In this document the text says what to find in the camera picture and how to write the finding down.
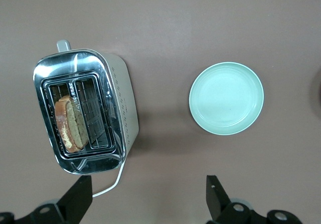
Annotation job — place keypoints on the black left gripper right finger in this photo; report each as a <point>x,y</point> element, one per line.
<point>223,211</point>

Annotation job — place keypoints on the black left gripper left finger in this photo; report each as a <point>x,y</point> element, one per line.
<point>70,206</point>

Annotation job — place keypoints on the toasted bread slice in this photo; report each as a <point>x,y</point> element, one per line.
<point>72,126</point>

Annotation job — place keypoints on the green round plate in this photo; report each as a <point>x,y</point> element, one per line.
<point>225,98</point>

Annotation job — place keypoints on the silver two-slot toaster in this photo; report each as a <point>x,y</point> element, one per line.
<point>123,108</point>

